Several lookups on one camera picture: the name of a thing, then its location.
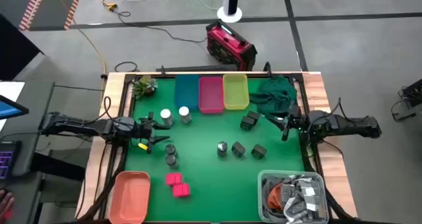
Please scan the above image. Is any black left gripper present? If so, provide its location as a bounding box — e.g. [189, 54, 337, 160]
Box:
[133, 111, 173, 154]

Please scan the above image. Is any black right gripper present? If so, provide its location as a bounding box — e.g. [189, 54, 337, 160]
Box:
[268, 111, 310, 142]

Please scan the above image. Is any white lid spice jar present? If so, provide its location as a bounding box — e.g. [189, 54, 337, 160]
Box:
[178, 105, 193, 125]
[160, 108, 175, 128]

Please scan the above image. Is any pink spice box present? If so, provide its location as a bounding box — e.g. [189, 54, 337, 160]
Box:
[172, 182, 191, 198]
[165, 172, 183, 187]

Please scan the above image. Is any dark green cloth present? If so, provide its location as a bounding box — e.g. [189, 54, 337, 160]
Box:
[249, 75, 299, 121]

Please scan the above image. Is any small potted succulent plant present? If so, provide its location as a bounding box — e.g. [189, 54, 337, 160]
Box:
[131, 75, 158, 99]

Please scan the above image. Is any blue plastic bin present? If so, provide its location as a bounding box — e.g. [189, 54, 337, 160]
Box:
[173, 74, 200, 111]

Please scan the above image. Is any yellow plastic bin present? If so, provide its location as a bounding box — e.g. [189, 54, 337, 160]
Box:
[222, 73, 251, 111]

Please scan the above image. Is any magenta plastic bin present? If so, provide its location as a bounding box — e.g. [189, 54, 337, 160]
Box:
[198, 76, 226, 115]

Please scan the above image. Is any green table mat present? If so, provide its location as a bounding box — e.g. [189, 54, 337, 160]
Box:
[124, 76, 307, 223]

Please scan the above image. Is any orange cloth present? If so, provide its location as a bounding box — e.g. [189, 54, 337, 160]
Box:
[267, 183, 284, 210]

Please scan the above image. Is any salmon orange plastic bin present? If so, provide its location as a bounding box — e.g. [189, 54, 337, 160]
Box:
[108, 170, 152, 224]

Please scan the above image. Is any clear plastic storage bin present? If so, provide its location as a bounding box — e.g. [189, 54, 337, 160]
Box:
[257, 169, 330, 224]

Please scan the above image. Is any long black bar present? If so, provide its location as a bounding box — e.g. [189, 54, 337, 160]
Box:
[156, 64, 239, 73]

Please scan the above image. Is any red portable power box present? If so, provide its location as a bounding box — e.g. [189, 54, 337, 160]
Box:
[205, 19, 258, 72]

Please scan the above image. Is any black desk support beam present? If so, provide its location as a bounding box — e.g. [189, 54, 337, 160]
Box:
[31, 151, 86, 182]

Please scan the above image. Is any grey desk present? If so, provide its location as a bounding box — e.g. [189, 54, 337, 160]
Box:
[0, 80, 55, 224]

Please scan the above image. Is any white tower fan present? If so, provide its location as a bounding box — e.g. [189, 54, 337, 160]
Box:
[216, 0, 243, 24]

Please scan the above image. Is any computer monitor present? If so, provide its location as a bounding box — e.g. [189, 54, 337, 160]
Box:
[0, 94, 30, 120]

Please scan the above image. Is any backlit keyboard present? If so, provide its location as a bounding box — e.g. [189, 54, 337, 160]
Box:
[0, 140, 21, 181]

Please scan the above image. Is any white paper sheet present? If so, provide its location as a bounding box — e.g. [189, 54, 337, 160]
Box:
[0, 81, 26, 129]

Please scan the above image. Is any black mat with orange stripes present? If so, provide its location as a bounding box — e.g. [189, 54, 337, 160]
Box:
[0, 0, 85, 31]

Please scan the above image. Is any black partition board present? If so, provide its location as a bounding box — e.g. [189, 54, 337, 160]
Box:
[0, 14, 44, 80]

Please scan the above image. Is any person's hand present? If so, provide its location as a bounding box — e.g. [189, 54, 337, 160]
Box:
[0, 189, 16, 220]

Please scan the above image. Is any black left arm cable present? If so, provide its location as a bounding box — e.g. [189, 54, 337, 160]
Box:
[84, 96, 113, 126]

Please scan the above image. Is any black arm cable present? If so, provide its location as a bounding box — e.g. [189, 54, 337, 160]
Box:
[84, 96, 113, 126]
[324, 98, 351, 120]

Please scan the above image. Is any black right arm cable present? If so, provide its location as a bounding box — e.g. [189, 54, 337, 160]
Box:
[324, 98, 351, 120]

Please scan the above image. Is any coiled black cable loop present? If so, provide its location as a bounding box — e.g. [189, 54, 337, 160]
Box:
[114, 61, 139, 73]

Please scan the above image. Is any black floor cable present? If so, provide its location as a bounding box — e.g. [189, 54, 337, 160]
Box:
[115, 9, 208, 43]

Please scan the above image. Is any yellow extension cable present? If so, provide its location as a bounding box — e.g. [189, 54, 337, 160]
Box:
[49, 0, 118, 75]

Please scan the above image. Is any black equipment with cables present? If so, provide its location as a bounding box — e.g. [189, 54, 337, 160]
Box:
[390, 78, 422, 123]

